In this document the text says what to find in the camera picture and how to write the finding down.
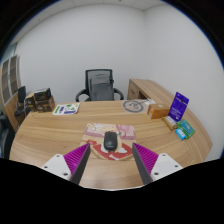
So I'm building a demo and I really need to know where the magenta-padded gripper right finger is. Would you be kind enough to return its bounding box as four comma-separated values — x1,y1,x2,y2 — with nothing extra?
131,142,184,185

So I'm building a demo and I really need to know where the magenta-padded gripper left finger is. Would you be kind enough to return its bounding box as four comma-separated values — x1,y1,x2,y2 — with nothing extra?
40,142,92,185

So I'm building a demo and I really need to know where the black computer mouse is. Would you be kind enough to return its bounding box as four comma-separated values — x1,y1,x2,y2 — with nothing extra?
103,130,119,152

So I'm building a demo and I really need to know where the cartoon print mouse pad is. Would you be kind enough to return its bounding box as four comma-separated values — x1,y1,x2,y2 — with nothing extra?
81,122,137,162

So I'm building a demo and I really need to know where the small blue box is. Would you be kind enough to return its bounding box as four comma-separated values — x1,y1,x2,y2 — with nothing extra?
174,127,187,141

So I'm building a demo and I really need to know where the small yellow box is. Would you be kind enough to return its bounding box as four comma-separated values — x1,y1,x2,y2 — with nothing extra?
161,115,178,131

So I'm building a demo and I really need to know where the orange-brown cardboard box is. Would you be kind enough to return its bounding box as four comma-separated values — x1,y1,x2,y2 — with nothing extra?
146,103,171,120

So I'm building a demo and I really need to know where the white green printed leaflet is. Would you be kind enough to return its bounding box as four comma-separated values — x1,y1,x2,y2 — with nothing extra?
52,102,81,116

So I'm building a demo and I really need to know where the small green box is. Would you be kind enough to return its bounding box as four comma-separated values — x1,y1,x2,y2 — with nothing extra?
176,119,196,139

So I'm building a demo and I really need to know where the purple standing card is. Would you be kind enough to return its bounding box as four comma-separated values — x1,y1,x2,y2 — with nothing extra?
167,91,190,123

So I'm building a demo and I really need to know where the large dark brown box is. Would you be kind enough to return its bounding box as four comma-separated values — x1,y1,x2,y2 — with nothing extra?
33,87,56,114

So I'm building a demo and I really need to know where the wooden side cabinet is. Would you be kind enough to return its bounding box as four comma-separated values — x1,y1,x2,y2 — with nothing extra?
126,78,175,108

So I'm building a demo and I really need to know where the black mesh office chair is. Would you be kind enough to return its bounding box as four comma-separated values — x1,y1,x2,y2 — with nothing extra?
75,68,125,103

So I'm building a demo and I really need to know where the black sofa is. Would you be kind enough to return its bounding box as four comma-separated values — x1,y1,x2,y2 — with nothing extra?
0,113,16,160

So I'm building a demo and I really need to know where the wooden shelf unit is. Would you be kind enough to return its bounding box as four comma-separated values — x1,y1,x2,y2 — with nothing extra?
0,54,23,132

